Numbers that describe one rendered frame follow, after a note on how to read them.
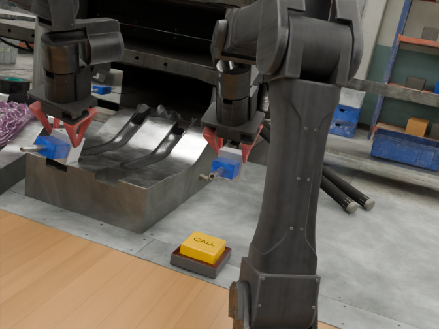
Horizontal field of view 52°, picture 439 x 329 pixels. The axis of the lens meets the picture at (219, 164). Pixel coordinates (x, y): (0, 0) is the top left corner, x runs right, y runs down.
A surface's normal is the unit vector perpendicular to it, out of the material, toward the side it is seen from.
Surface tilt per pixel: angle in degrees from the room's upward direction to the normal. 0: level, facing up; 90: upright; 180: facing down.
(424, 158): 92
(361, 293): 0
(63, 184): 90
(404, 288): 0
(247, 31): 91
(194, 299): 0
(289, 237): 76
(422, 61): 90
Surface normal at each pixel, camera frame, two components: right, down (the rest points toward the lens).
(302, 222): 0.23, 0.09
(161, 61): -0.33, 0.22
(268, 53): -0.97, -0.10
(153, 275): 0.17, -0.94
